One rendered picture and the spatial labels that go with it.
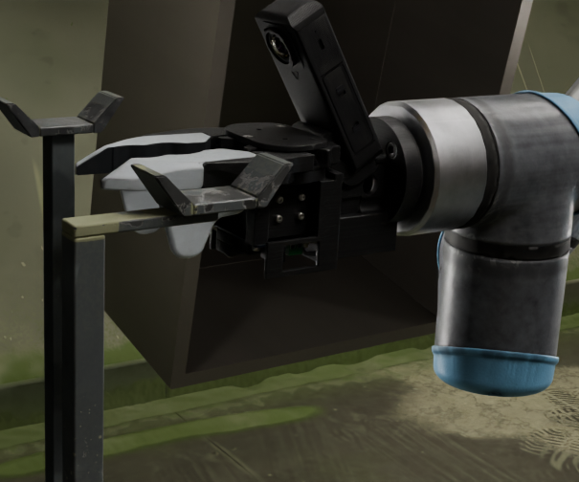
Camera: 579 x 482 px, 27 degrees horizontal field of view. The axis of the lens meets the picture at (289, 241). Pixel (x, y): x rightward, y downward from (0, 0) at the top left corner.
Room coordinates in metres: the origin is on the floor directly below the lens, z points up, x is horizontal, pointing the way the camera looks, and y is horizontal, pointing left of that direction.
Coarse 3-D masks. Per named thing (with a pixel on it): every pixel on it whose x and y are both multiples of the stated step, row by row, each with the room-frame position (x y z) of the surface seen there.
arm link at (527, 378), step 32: (448, 256) 0.83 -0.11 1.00; (480, 256) 0.80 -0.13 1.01; (512, 256) 0.79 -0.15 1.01; (544, 256) 0.80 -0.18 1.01; (448, 288) 0.82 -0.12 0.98; (480, 288) 0.80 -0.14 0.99; (512, 288) 0.79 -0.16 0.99; (544, 288) 0.80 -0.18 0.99; (448, 320) 0.82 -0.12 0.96; (480, 320) 0.80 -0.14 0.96; (512, 320) 0.79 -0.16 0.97; (544, 320) 0.80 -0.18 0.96; (448, 352) 0.81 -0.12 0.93; (480, 352) 0.80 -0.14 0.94; (512, 352) 0.79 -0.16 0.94; (544, 352) 0.80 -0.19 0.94; (480, 384) 0.80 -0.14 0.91; (512, 384) 0.80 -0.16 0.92; (544, 384) 0.81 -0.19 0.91
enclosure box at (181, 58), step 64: (128, 0) 1.93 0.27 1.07; (192, 0) 1.76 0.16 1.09; (256, 0) 2.15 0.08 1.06; (320, 0) 2.23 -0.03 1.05; (384, 0) 2.31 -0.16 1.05; (448, 0) 2.20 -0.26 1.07; (512, 0) 2.07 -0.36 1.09; (128, 64) 1.93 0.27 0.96; (192, 64) 1.75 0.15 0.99; (256, 64) 2.19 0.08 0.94; (384, 64) 2.35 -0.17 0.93; (448, 64) 2.19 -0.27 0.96; (512, 64) 2.04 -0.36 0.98; (128, 128) 1.93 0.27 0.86; (128, 256) 1.93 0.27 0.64; (256, 256) 2.29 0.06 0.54; (384, 256) 2.32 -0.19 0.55; (128, 320) 1.93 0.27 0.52; (192, 320) 2.03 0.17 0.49; (256, 320) 2.06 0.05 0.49; (320, 320) 2.09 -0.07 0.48; (384, 320) 2.13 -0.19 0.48
